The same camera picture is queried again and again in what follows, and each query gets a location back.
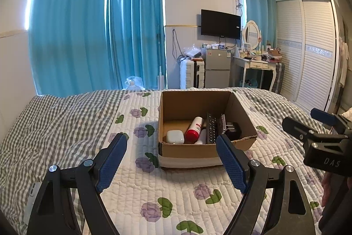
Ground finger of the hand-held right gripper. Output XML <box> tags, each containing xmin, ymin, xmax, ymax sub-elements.
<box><xmin>282</xmin><ymin>117</ymin><xmax>348</xmax><ymax>149</ymax></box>
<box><xmin>310</xmin><ymin>108</ymin><xmax>352</xmax><ymax>140</ymax></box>

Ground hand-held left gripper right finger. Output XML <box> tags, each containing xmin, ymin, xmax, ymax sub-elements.
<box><xmin>216</xmin><ymin>134</ymin><xmax>314</xmax><ymax>235</ymax></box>

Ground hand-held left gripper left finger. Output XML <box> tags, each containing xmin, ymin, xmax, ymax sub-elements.
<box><xmin>23</xmin><ymin>133</ymin><xmax>128</xmax><ymax>235</ymax></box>

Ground brown cardboard box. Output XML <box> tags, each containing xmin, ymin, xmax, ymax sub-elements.
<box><xmin>158</xmin><ymin>90</ymin><xmax>258</xmax><ymax>169</ymax></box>

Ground small black box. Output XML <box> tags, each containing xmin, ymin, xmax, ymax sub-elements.
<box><xmin>225</xmin><ymin>122</ymin><xmax>243</xmax><ymax>141</ymax></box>

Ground white cylindrical plug adapter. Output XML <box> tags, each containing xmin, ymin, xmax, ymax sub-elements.
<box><xmin>195</xmin><ymin>129</ymin><xmax>207</xmax><ymax>145</ymax></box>

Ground black remote control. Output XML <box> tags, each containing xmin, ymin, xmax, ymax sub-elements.
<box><xmin>206</xmin><ymin>112</ymin><xmax>218</xmax><ymax>145</ymax></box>

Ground red cap bottle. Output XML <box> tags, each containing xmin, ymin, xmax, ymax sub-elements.
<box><xmin>185</xmin><ymin>116</ymin><xmax>204</xmax><ymax>143</ymax></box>

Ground white rectangular charger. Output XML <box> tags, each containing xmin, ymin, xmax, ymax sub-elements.
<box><xmin>166</xmin><ymin>130</ymin><xmax>185</xmax><ymax>144</ymax></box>

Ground person's right hand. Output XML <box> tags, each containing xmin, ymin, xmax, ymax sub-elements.
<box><xmin>321</xmin><ymin>171</ymin><xmax>340</xmax><ymax>207</ymax></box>

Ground floral white quilt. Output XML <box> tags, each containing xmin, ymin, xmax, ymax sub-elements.
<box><xmin>93</xmin><ymin>88</ymin><xmax>326</xmax><ymax>235</ymax></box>

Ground silver suitcase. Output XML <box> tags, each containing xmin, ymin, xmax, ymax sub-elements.
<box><xmin>274</xmin><ymin>61</ymin><xmax>286</xmax><ymax>94</ymax></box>

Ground hanging light clothes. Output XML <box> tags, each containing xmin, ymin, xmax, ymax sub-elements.
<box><xmin>339</xmin><ymin>19</ymin><xmax>352</xmax><ymax>88</ymax></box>

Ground white louvred wardrobe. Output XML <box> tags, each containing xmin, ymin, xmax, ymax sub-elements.
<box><xmin>275</xmin><ymin>0</ymin><xmax>345</xmax><ymax>115</ymax></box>

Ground teal waste bin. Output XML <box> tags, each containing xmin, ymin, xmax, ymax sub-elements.
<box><xmin>240</xmin><ymin>78</ymin><xmax>259</xmax><ymax>89</ymax></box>

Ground white dressing table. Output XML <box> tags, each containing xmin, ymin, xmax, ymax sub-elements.
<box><xmin>232</xmin><ymin>54</ymin><xmax>277</xmax><ymax>92</ymax></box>

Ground clear plastic bag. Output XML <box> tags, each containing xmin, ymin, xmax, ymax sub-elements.
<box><xmin>125</xmin><ymin>76</ymin><xmax>144</xmax><ymax>91</ymax></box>

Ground white remote on bed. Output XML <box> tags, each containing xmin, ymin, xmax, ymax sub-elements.
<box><xmin>25</xmin><ymin>181</ymin><xmax>42</xmax><ymax>217</ymax></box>

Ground white suitcase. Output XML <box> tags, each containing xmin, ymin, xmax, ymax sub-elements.
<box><xmin>179</xmin><ymin>59</ymin><xmax>205</xmax><ymax>89</ymax></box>

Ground silver mini fridge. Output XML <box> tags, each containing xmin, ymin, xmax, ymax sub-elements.
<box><xmin>205</xmin><ymin>48</ymin><xmax>235</xmax><ymax>88</ymax></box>

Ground oval white vanity mirror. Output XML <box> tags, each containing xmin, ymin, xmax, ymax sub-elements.
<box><xmin>242</xmin><ymin>20</ymin><xmax>262</xmax><ymax>50</ymax></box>

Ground narrow blue curtain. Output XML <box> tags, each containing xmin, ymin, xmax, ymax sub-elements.
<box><xmin>240</xmin><ymin>0</ymin><xmax>277</xmax><ymax>49</ymax></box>

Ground plastic bag with dark item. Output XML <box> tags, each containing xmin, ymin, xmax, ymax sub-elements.
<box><xmin>183</xmin><ymin>45</ymin><xmax>205</xmax><ymax>60</ymax></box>

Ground wide blue curtain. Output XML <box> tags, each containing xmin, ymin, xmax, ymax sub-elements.
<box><xmin>27</xmin><ymin>0</ymin><xmax>111</xmax><ymax>96</ymax></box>

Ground black wall television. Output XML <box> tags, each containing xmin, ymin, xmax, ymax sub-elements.
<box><xmin>201</xmin><ymin>9</ymin><xmax>242</xmax><ymax>40</ymax></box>

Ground black wall cable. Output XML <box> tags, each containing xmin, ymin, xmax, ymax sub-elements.
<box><xmin>172</xmin><ymin>28</ymin><xmax>184</xmax><ymax>61</ymax></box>

